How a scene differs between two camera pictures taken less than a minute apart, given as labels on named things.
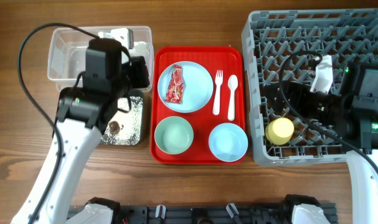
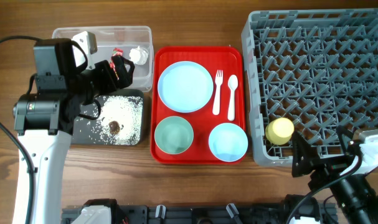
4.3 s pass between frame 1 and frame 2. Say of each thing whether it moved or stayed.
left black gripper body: moved
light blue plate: stayed
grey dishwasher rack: stayed
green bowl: stayed
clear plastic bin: stayed
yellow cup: stayed
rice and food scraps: stayed
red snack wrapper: moved
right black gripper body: moved
